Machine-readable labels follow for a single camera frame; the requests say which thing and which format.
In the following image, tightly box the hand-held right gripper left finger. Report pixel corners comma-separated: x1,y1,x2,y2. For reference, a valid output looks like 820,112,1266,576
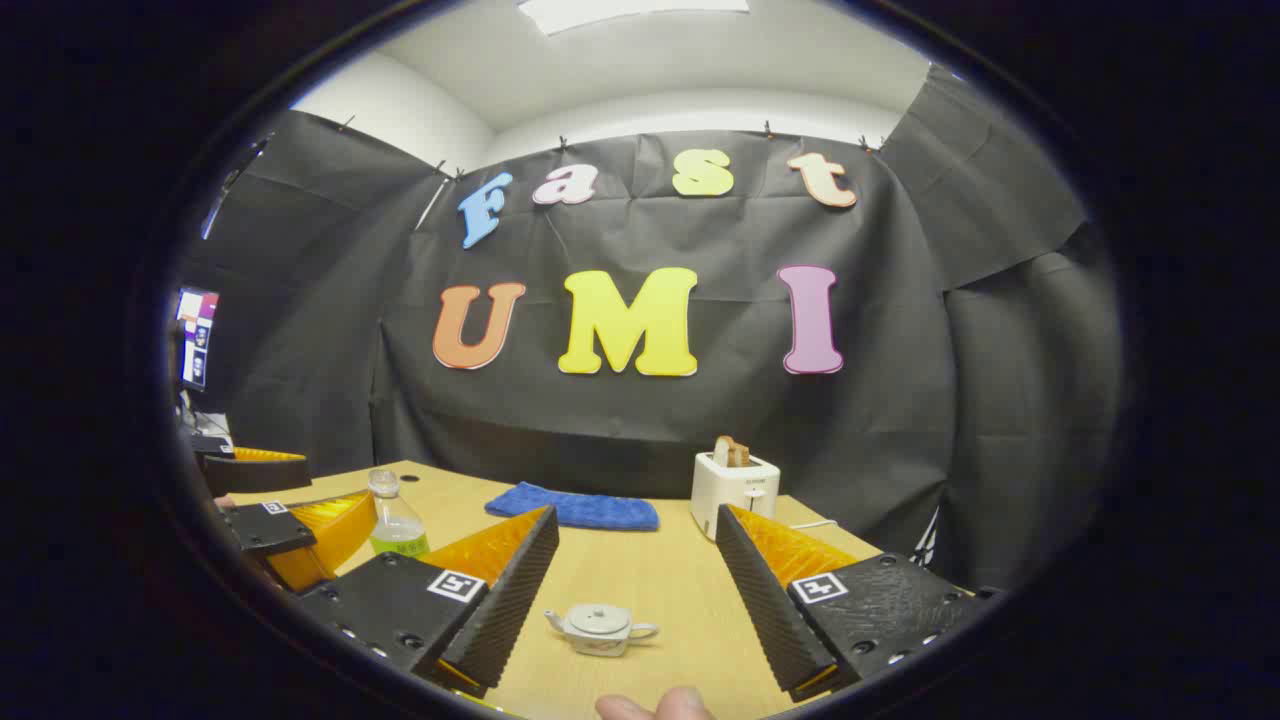
297,505,561,701

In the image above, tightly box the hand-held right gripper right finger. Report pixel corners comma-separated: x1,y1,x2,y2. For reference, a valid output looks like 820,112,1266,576
715,503,1001,703

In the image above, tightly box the white teacup lid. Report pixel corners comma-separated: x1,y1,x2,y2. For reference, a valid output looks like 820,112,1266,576
567,603,632,637

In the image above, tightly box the white ceramic teacup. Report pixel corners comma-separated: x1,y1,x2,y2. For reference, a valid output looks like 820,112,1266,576
545,612,661,658

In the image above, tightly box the green label water bottle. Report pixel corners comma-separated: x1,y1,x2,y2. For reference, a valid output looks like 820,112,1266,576
367,468,432,559

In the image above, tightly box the white toaster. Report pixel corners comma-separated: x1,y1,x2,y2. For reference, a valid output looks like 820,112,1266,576
690,450,782,542

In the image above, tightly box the blue towel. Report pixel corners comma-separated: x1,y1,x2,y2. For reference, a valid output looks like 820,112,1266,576
485,482,661,532

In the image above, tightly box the computer monitor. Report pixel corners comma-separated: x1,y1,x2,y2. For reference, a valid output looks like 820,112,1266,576
175,287,221,393

